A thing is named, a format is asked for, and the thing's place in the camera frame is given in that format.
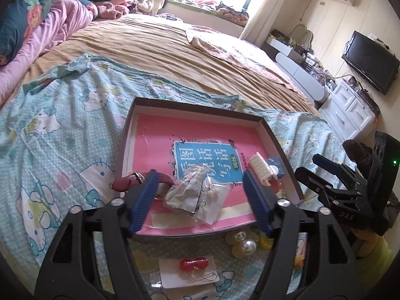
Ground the white earring card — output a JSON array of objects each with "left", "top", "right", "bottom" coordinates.
[{"left": 193, "top": 177, "right": 235, "bottom": 226}]

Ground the clothes pile on windowsill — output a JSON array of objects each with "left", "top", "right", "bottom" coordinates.
[{"left": 163, "top": 0, "right": 249, "bottom": 27}]

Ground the white drawer cabinet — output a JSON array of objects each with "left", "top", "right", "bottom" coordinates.
[{"left": 319, "top": 79, "right": 378, "bottom": 142}]

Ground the pink quilt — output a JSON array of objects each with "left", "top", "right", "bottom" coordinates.
[{"left": 1, "top": 0, "right": 94, "bottom": 104}]

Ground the dark teal floral pillow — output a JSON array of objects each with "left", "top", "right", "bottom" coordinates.
[{"left": 0, "top": 0, "right": 52, "bottom": 66}]

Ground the floral pink cloth on bed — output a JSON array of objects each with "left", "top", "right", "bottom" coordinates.
[{"left": 185, "top": 25, "right": 303, "bottom": 95}]

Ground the large pearl hair clip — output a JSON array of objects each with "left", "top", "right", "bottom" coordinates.
[{"left": 225, "top": 227, "right": 259, "bottom": 259}]

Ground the brown plush toy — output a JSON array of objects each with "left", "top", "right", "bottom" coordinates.
[{"left": 342, "top": 139, "right": 373, "bottom": 179}]

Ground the heart shaped vanity mirror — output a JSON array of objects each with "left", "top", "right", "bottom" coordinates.
[{"left": 289, "top": 24, "right": 314, "bottom": 50}]

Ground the black flat television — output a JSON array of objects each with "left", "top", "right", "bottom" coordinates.
[{"left": 342, "top": 31, "right": 399, "bottom": 95}]

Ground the white grey vanity desk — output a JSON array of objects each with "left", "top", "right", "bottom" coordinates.
[{"left": 262, "top": 36, "right": 328, "bottom": 109}]

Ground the pink book in box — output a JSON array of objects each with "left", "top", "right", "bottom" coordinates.
[{"left": 128, "top": 114, "right": 278, "bottom": 236}]

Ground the clear jewelry bag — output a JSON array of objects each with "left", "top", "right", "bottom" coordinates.
[{"left": 164, "top": 163, "right": 218, "bottom": 215}]

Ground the tan bed sheet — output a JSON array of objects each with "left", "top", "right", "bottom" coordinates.
[{"left": 21, "top": 14, "right": 319, "bottom": 115}]

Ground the cream curtain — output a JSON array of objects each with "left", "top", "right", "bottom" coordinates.
[{"left": 239, "top": 0, "right": 284, "bottom": 47}]

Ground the yellow green garment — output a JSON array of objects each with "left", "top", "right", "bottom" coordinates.
[{"left": 351, "top": 228, "right": 393, "bottom": 291}]

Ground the white pink hair claw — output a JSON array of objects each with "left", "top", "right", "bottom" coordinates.
[{"left": 249, "top": 152, "right": 279, "bottom": 187}]

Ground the small blue box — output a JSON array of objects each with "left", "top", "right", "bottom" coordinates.
[{"left": 266, "top": 157, "right": 286, "bottom": 179}]

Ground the red hair clip on card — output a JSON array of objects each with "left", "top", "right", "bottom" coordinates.
[{"left": 159, "top": 255, "right": 220, "bottom": 289}]

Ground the dark shallow cardboard box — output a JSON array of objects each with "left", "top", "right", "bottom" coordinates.
[{"left": 115, "top": 97, "right": 305, "bottom": 237}]

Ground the red strap wristwatch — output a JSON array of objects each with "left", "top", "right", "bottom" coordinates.
[{"left": 111, "top": 171, "right": 174, "bottom": 201}]

